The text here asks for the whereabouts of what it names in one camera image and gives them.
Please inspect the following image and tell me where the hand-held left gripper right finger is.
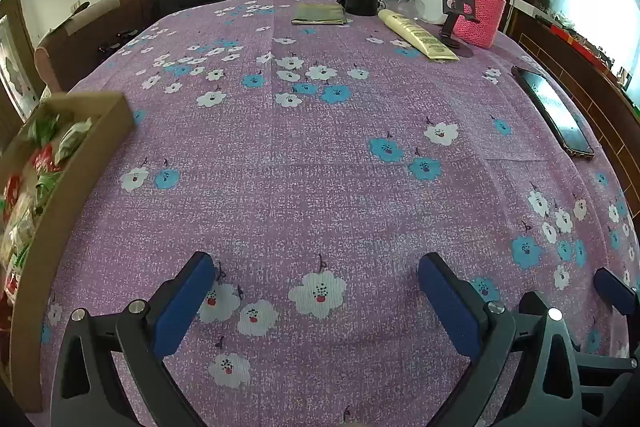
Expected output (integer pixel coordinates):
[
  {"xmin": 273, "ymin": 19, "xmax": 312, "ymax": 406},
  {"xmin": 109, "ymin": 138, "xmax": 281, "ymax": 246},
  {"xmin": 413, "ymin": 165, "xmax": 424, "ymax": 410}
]
[{"xmin": 417, "ymin": 252, "xmax": 586, "ymax": 427}]

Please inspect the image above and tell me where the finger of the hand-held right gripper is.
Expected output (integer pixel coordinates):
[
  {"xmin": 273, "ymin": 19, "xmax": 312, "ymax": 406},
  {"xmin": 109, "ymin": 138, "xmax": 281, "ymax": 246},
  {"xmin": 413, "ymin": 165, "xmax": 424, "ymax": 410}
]
[
  {"xmin": 594, "ymin": 267, "xmax": 640, "ymax": 317},
  {"xmin": 575, "ymin": 352, "xmax": 640, "ymax": 427}
]

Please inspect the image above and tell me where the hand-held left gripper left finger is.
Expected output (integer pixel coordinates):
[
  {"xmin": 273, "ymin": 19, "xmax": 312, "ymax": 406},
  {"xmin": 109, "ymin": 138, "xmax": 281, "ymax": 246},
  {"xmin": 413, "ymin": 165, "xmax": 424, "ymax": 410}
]
[{"xmin": 49, "ymin": 251, "xmax": 217, "ymax": 427}]

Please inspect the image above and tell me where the brown cardboard box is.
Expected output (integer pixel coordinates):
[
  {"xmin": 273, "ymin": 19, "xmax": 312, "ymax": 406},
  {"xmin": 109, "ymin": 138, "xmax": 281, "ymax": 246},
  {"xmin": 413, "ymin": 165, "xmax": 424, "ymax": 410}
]
[{"xmin": 0, "ymin": 92, "xmax": 136, "ymax": 413}]

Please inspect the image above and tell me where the pile of snack packets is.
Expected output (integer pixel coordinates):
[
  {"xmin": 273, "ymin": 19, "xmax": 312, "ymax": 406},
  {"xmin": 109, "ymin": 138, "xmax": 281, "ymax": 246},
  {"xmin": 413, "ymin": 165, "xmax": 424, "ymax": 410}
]
[{"xmin": 0, "ymin": 114, "xmax": 93, "ymax": 303}]

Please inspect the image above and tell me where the black smartphone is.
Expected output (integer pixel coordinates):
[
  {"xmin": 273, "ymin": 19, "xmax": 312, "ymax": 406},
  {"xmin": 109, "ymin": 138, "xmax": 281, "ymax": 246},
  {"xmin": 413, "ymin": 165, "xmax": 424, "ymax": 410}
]
[{"xmin": 511, "ymin": 65, "xmax": 596, "ymax": 158}]

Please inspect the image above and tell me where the purple floral tablecloth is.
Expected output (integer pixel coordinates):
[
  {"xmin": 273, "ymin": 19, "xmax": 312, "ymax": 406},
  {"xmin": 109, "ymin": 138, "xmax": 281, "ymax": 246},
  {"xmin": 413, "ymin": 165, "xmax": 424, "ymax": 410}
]
[{"xmin": 25, "ymin": 0, "xmax": 640, "ymax": 427}]

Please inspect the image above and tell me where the cream yellow tube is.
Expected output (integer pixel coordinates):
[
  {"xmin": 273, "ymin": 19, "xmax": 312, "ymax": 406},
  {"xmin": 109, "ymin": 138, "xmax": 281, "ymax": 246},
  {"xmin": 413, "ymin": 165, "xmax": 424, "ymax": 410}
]
[{"xmin": 377, "ymin": 8, "xmax": 460, "ymax": 62}]

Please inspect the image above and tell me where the dark item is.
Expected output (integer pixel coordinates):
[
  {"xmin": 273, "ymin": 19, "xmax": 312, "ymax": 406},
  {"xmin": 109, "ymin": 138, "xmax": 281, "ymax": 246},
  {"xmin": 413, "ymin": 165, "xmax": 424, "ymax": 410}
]
[{"xmin": 97, "ymin": 29, "xmax": 138, "ymax": 52}]

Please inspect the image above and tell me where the brown armchair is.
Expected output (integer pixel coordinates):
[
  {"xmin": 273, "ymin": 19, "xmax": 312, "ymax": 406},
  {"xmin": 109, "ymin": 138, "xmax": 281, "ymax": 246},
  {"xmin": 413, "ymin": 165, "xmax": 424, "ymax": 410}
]
[{"xmin": 34, "ymin": 0, "xmax": 160, "ymax": 92}]

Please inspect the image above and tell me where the wooden glass door cabinet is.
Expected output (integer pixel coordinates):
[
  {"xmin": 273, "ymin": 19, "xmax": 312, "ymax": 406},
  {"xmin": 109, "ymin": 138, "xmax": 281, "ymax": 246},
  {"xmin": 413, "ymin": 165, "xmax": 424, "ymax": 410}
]
[{"xmin": 0, "ymin": 0, "xmax": 41, "ymax": 118}]

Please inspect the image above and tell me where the grey-green pouch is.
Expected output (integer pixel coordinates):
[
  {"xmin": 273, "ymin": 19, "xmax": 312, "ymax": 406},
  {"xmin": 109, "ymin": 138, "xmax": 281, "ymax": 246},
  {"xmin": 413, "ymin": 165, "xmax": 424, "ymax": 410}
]
[{"xmin": 291, "ymin": 3, "xmax": 348, "ymax": 26}]

